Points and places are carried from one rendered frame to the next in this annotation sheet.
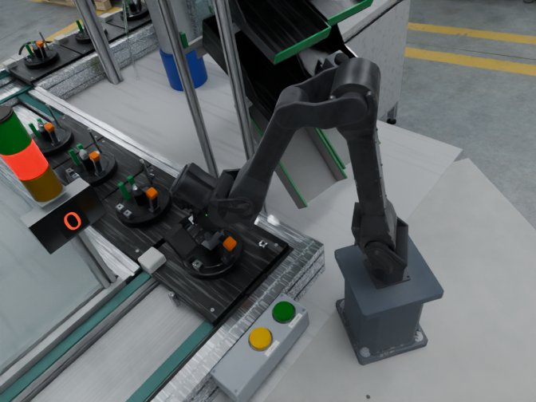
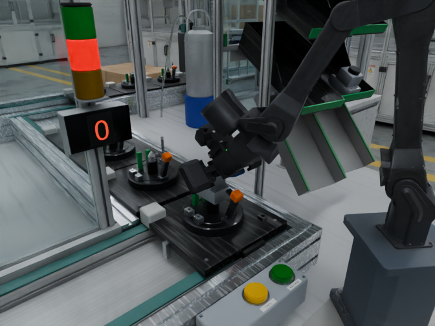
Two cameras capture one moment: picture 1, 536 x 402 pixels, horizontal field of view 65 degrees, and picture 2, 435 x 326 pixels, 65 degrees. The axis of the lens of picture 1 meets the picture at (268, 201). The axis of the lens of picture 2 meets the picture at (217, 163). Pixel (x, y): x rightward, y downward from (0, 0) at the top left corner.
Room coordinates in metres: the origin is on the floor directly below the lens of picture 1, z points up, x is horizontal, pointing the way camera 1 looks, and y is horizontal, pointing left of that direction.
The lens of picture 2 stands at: (-0.06, 0.12, 1.42)
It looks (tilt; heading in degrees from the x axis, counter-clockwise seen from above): 25 degrees down; 1
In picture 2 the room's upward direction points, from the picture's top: straight up
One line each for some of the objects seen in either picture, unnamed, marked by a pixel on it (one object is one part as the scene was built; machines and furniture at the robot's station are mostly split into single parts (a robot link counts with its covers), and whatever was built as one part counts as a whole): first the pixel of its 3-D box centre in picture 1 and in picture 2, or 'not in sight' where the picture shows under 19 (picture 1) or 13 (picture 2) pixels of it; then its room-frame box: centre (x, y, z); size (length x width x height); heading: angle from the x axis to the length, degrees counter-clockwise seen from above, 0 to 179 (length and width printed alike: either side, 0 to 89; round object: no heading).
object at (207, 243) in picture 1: (200, 225); (209, 180); (0.60, 0.15, 1.06); 0.08 x 0.04 x 0.07; 42
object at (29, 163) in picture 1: (24, 158); (83, 54); (0.56, 0.36, 1.33); 0.05 x 0.05 x 0.05
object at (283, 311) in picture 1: (283, 312); (281, 275); (0.43, 0.01, 0.96); 0.04 x 0.04 x 0.02
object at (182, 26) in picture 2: not in sight; (186, 48); (1.97, 0.33, 1.18); 0.07 x 0.07 x 0.25; 42
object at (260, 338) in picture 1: (260, 339); (256, 294); (0.38, 0.06, 0.96); 0.04 x 0.04 x 0.02
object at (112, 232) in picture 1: (139, 195); (152, 165); (0.79, 0.31, 1.01); 0.24 x 0.24 x 0.13; 42
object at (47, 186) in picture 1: (41, 181); (88, 83); (0.56, 0.36, 1.28); 0.05 x 0.05 x 0.05
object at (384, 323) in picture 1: (382, 299); (390, 281); (0.42, -0.19, 0.96); 0.15 x 0.15 x 0.20; 6
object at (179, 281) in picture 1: (214, 256); (212, 221); (0.60, 0.14, 0.96); 0.24 x 0.24 x 0.02; 42
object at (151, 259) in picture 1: (152, 262); (153, 215); (0.60, 0.28, 0.97); 0.05 x 0.05 x 0.04; 42
